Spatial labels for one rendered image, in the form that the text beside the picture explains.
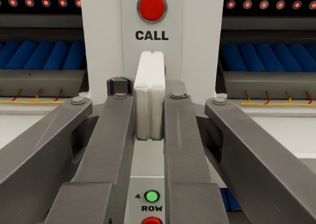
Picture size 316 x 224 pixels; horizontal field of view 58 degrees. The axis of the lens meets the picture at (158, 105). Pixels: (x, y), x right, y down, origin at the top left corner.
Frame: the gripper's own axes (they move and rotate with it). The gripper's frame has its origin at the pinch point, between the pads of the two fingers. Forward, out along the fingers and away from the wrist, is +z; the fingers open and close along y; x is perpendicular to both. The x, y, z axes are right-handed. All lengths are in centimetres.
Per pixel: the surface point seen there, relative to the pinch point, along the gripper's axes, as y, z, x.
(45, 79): -10.7, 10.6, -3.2
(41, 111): -10.7, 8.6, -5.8
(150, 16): -0.1, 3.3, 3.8
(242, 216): 11.6, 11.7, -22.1
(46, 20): -13.9, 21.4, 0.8
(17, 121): -12.9, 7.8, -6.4
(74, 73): -8.1, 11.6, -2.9
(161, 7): 0.6, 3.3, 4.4
